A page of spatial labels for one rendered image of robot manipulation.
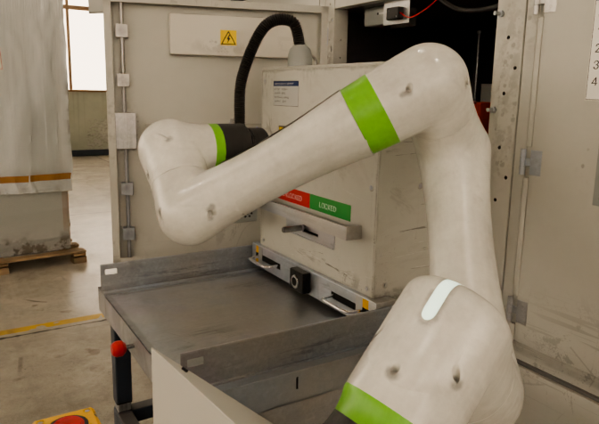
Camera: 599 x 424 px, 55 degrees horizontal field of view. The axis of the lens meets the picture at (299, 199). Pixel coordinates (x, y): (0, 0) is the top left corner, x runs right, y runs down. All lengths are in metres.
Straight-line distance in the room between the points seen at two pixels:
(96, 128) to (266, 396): 11.53
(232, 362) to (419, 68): 0.57
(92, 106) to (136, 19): 10.71
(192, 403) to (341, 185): 0.73
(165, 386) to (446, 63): 0.57
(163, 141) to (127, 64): 0.73
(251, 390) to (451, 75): 0.60
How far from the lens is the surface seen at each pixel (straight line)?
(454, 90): 0.87
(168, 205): 0.93
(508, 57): 1.27
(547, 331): 1.24
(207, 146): 1.02
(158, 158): 0.98
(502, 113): 1.27
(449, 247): 0.88
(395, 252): 1.21
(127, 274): 1.51
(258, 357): 1.05
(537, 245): 1.21
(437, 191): 0.94
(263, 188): 0.90
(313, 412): 1.16
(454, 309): 0.63
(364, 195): 1.18
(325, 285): 1.32
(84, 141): 12.40
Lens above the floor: 1.33
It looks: 10 degrees down
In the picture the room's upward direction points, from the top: 1 degrees clockwise
